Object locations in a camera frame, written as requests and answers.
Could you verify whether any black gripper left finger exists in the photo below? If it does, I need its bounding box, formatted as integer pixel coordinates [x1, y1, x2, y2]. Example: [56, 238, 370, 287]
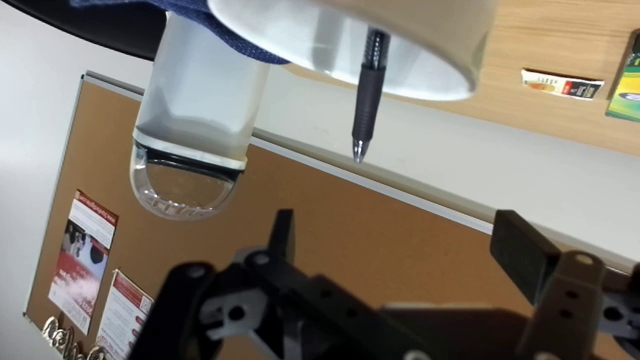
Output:
[128, 209, 375, 360]

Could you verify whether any white printed mug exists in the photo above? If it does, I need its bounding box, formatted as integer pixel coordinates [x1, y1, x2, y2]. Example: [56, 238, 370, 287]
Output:
[205, 0, 499, 105]

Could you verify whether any green yellow crayon box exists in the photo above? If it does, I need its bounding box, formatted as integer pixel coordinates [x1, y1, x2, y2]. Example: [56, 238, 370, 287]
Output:
[603, 29, 640, 124]

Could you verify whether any cork pin board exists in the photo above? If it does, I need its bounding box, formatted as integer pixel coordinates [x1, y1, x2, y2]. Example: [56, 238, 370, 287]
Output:
[23, 70, 640, 360]

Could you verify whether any red white flyer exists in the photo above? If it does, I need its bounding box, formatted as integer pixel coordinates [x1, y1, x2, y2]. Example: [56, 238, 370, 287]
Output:
[45, 190, 120, 336]
[92, 268, 155, 360]

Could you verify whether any black pen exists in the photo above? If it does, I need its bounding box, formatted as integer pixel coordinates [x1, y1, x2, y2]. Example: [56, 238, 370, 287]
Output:
[350, 27, 391, 165]

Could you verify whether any white electric kettle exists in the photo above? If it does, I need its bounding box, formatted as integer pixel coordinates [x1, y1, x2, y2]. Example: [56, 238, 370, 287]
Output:
[128, 10, 271, 223]

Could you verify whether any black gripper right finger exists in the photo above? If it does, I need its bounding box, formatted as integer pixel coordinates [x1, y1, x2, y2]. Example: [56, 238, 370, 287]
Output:
[489, 209, 640, 360]

